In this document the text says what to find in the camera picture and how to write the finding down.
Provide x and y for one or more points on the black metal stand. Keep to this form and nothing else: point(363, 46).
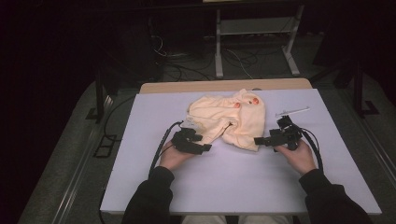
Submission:
point(358, 90)
point(99, 99)

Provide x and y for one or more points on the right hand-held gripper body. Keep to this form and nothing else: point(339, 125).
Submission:
point(286, 135)

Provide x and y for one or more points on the light wooden table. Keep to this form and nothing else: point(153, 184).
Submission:
point(202, 86)

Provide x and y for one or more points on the person's left hand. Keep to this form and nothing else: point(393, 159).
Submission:
point(174, 157)

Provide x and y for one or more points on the person's right hand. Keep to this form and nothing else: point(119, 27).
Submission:
point(299, 160)

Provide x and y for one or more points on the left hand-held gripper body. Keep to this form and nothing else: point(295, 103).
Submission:
point(185, 140)

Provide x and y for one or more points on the cream cloth garment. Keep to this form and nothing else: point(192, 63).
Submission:
point(224, 118)

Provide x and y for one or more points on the white metal stand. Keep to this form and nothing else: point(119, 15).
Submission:
point(255, 25)

